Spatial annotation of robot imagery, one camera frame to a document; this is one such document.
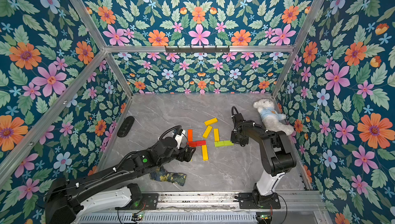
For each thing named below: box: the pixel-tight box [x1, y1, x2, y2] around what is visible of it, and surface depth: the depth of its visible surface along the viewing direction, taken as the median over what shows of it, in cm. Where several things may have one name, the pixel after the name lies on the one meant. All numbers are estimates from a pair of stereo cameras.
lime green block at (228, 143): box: [223, 140, 235, 146], surface depth 95 cm
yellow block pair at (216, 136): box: [213, 128, 220, 142], surface depth 98 cm
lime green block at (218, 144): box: [213, 140, 225, 148], surface depth 95 cm
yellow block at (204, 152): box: [201, 144, 209, 161], surface depth 90 cm
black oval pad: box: [116, 116, 135, 138], surface depth 100 cm
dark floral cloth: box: [149, 165, 187, 186], surface depth 80 cm
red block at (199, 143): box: [195, 140, 207, 147], surface depth 95 cm
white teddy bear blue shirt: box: [253, 98, 295, 136], surface depth 100 cm
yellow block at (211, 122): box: [203, 117, 219, 127], surface depth 106 cm
